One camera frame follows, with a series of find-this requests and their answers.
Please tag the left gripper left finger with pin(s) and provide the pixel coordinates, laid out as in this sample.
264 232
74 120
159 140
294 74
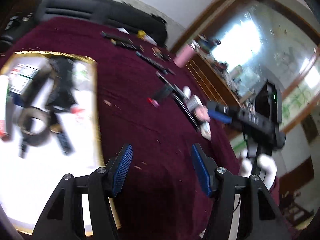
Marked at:
118 168

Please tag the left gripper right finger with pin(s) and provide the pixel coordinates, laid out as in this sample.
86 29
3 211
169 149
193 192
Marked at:
205 170

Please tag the black marker pink cap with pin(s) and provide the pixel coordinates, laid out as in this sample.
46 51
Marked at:
160 95

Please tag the black tape roll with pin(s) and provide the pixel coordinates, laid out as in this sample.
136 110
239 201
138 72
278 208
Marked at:
34 126

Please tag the clear ballpoint pen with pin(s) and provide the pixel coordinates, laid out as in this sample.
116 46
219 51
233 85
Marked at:
166 82

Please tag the black snack packet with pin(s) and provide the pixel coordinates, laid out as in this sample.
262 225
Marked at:
61 98

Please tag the white blue medicine box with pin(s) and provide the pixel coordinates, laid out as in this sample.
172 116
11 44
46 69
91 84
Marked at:
20 77

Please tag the white gloved right hand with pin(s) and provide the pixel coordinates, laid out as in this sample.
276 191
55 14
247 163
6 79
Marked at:
267 165

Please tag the flat white card box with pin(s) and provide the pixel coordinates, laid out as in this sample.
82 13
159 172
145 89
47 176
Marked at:
205 130

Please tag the long black marker white caps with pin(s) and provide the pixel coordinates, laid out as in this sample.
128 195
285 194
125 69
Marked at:
186 113

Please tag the wooden cabinet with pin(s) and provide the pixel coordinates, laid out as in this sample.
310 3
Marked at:
212 84

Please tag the pink plush toy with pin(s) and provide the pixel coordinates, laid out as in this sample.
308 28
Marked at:
201 113

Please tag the white barcode medicine box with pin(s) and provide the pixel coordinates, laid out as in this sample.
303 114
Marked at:
193 103

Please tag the small white bottle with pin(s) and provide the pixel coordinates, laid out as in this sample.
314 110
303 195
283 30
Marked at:
187 92

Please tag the burgundy bedspread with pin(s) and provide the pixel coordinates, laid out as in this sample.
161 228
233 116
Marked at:
161 197

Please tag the white gold-rimmed storage box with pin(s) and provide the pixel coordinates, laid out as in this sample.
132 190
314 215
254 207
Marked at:
55 176

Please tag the pink thermos bottle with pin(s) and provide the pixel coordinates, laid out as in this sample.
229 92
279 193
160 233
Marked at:
184 55

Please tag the black marker teal cap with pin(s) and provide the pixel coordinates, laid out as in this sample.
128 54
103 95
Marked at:
153 63

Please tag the key bunch black fob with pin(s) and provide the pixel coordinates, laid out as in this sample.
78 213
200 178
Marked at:
161 55

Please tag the black marker gold cap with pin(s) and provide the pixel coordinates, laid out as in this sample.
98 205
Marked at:
127 46

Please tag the thin black pen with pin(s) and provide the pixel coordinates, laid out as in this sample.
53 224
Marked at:
115 38

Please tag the yellow object on headboard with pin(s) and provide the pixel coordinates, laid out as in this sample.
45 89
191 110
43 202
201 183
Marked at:
141 34

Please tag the black leather headboard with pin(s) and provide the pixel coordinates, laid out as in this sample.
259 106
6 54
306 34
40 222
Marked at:
105 12

